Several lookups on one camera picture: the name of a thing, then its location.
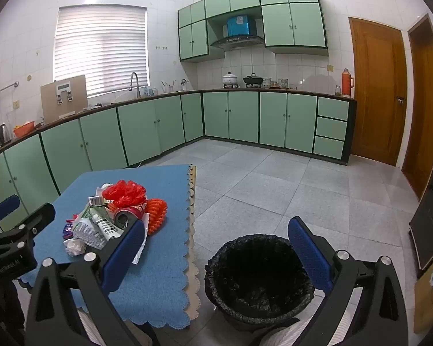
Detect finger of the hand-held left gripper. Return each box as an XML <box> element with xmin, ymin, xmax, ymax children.
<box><xmin>0</xmin><ymin>195</ymin><xmax>21</xmax><ymax>236</ymax></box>
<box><xmin>0</xmin><ymin>203</ymin><xmax>56</xmax><ymax>250</ymax></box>

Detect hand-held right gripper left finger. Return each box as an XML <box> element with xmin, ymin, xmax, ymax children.
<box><xmin>25</xmin><ymin>218</ymin><xmax>147</xmax><ymax>346</ymax></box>

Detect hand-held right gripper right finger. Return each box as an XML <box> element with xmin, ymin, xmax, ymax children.
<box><xmin>260</xmin><ymin>216</ymin><xmax>409</xmax><ymax>346</ymax></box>

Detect orange foam fruit net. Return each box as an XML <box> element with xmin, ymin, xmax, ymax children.
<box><xmin>144</xmin><ymin>198</ymin><xmax>168</xmax><ymax>236</ymax></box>

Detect bin with black liner bag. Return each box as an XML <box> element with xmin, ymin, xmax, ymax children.
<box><xmin>204</xmin><ymin>234</ymin><xmax>315</xmax><ymax>334</ymax></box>

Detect white paper sheet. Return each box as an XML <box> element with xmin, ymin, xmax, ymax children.
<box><xmin>132</xmin><ymin>213</ymin><xmax>150</xmax><ymax>265</ymax></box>

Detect red soda can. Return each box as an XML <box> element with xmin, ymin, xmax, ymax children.
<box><xmin>113</xmin><ymin>205</ymin><xmax>145</xmax><ymax>229</ymax></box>

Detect blue tablecloth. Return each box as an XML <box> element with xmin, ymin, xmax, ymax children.
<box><xmin>20</xmin><ymin>164</ymin><xmax>199</xmax><ymax>330</ymax></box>

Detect white crumpled tissue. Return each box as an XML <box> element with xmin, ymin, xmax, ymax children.
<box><xmin>64</xmin><ymin>238</ymin><xmax>85</xmax><ymax>256</ymax></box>

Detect red crumpled plastic bag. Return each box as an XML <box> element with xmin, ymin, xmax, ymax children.
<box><xmin>102</xmin><ymin>179</ymin><xmax>147</xmax><ymax>208</ymax></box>

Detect red plastic basin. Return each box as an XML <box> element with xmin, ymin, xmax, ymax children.
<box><xmin>12</xmin><ymin>121</ymin><xmax>36</xmax><ymax>138</ymax></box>

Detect beige scalloped table cloth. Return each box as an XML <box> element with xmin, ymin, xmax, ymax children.
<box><xmin>186</xmin><ymin>165</ymin><xmax>203</xmax><ymax>321</ymax></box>

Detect green cabinet drawer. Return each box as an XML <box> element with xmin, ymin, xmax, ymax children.
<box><xmin>313</xmin><ymin>136</ymin><xmax>345</xmax><ymax>159</ymax></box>
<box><xmin>317</xmin><ymin>97</ymin><xmax>349</xmax><ymax>121</ymax></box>
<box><xmin>315</xmin><ymin>117</ymin><xmax>347</xmax><ymax>140</ymax></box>

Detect brown cardboard box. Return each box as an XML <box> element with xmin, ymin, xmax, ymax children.
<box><xmin>415</xmin><ymin>254</ymin><xmax>433</xmax><ymax>332</ymax></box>

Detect green lower kitchen cabinets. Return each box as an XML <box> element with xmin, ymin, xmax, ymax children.
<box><xmin>0</xmin><ymin>90</ymin><xmax>358</xmax><ymax>224</ymax></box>

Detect green kitchen cabinets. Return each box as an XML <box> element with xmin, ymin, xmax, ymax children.
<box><xmin>0</xmin><ymin>90</ymin><xmax>358</xmax><ymax>224</ymax></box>
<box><xmin>178</xmin><ymin>0</ymin><xmax>329</xmax><ymax>63</ymax></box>

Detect brown wooden door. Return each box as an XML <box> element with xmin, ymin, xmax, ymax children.
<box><xmin>401</xmin><ymin>12</ymin><xmax>433</xmax><ymax>200</ymax></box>
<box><xmin>348</xmin><ymin>16</ymin><xmax>408</xmax><ymax>167</ymax></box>

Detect red thermos flask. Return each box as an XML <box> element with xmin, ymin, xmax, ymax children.
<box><xmin>341</xmin><ymin>68</ymin><xmax>355</xmax><ymax>98</ymax></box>

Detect white window blinds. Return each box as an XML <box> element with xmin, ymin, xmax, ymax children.
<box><xmin>54</xmin><ymin>5</ymin><xmax>149</xmax><ymax>98</ymax></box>

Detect black wok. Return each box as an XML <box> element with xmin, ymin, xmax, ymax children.
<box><xmin>242</xmin><ymin>73</ymin><xmax>265</xmax><ymax>88</ymax></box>

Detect white lidded pot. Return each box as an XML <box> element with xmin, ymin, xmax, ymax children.
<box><xmin>222</xmin><ymin>72</ymin><xmax>240</xmax><ymax>89</ymax></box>

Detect black range hood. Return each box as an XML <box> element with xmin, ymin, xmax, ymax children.
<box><xmin>210</xmin><ymin>35</ymin><xmax>266</xmax><ymax>52</ymax></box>

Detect green upper kitchen cabinets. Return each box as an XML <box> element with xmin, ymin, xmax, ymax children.
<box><xmin>178</xmin><ymin>0</ymin><xmax>329</xmax><ymax>63</ymax></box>

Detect blue film-covered hood chimney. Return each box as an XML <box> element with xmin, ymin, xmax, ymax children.
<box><xmin>227</xmin><ymin>15</ymin><xmax>257</xmax><ymax>37</ymax></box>

